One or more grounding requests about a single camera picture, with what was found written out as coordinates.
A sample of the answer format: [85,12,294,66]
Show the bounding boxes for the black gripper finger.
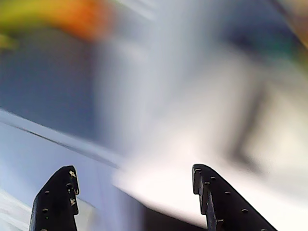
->
[28,165,80,231]
[192,163,279,231]

